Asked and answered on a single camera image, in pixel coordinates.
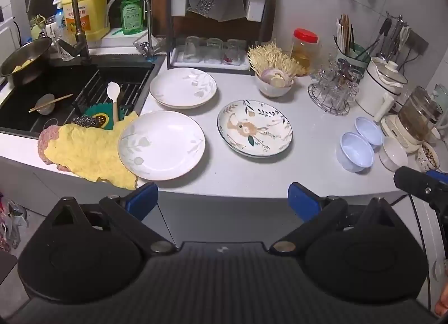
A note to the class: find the small blue label bottle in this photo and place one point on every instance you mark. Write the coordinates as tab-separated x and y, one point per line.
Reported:
58	17

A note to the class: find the white drip tray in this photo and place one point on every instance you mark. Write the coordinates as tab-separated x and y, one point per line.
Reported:
210	64

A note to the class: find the white bowl with vegetables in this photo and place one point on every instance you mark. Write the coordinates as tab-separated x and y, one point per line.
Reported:
274	91

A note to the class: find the small speckled bowl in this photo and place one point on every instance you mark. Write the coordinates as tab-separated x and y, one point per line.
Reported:
428	157

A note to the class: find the group of glass cups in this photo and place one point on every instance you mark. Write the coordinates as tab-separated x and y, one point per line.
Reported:
337	77

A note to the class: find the pair of wooden chopsticks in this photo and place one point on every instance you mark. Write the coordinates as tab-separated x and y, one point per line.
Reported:
50	102

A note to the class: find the hanging kitchen utensils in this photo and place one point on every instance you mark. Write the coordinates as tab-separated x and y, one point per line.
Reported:
392	35

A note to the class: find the pink dish cloth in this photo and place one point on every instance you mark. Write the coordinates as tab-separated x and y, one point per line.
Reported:
43	145

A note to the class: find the cream electric health kettle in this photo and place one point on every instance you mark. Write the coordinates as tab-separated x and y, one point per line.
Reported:
413	117

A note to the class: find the white rack utensil holder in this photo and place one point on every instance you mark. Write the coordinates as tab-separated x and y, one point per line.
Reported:
256	7
178	2

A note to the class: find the black metal dish rack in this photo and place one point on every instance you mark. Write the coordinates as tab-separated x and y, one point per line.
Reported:
168	30

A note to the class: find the light blue bowl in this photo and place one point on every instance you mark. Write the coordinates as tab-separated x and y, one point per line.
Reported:
369	131
355	152

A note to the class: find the steel cooking pot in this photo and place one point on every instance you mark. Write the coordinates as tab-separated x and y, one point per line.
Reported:
24	61

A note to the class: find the white appliance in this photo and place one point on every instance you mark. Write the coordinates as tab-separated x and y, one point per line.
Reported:
432	257

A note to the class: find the bundle of chopsticks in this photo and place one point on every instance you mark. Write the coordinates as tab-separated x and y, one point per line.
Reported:
344	31

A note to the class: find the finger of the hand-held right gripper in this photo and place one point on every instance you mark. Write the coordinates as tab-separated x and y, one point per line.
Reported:
416	182
439	175

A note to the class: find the green dish soap bottle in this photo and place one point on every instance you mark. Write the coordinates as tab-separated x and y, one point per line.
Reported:
131	16

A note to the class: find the green avocado shaped mat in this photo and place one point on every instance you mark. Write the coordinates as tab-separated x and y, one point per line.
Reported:
91	111

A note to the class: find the purple onion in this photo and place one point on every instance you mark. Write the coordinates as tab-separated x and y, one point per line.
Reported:
273	77

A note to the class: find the green utensil holder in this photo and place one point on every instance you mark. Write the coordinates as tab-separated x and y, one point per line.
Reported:
353	58

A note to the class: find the plain white bowl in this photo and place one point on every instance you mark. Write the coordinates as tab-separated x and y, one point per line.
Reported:
393	154

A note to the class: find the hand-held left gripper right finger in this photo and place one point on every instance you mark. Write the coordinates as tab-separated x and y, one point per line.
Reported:
302	200

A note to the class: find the wooden cutting board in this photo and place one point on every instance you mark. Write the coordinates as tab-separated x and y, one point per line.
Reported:
259	31

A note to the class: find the tall dark faucet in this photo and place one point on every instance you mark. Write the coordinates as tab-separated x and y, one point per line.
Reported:
78	26

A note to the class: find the pale green mug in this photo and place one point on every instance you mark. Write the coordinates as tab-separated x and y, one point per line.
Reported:
36	28

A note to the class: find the clear drinking glass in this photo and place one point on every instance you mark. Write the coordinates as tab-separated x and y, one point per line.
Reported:
215	49
192	47
233	51

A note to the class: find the black kitchen sink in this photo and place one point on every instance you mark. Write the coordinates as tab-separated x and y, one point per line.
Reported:
21	100

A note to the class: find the plastic bags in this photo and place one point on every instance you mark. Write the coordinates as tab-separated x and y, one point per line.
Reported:
10	219

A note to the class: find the floral plate blue rim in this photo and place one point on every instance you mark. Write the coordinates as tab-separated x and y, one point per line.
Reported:
255	128

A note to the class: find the small chrome faucet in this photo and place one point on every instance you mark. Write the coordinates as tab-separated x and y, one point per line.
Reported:
148	30

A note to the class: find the yellow detergent jug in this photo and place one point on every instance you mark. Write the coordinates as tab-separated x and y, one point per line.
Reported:
89	9

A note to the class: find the glass jar red lid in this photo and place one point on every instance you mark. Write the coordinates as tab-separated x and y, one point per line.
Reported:
304	51

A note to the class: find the yellow dish cloth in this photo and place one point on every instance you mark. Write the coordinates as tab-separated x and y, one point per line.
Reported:
87	152

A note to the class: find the dark steel scrubber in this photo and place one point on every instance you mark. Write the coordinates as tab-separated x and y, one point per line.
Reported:
85	121

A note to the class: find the white electric cooker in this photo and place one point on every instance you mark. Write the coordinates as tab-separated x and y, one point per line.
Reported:
378	86

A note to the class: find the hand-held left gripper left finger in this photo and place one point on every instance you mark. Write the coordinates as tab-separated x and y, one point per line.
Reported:
141	200

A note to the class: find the metal sink strainer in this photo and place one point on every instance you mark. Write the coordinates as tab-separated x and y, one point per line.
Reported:
44	107

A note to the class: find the black roll-up sink rack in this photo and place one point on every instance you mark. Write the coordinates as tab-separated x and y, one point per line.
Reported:
131	91

